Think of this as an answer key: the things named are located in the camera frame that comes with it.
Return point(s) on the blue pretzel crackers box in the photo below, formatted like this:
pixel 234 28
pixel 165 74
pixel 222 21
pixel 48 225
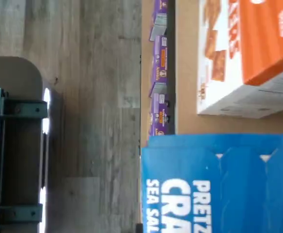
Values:
pixel 216 194

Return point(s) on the teal metal mounting frame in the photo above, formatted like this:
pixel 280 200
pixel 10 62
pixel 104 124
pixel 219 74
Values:
pixel 22 109

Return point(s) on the purple Annie's snack box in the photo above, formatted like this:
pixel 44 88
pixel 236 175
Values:
pixel 159 9
pixel 159 63
pixel 159 116

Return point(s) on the dark robot base platform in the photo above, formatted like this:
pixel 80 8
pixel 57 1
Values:
pixel 18 72

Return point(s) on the orange pretzel crackers box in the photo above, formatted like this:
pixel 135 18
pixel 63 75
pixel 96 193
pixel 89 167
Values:
pixel 265 36

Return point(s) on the wooden board under cracker boxes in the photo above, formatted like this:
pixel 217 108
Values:
pixel 187 60

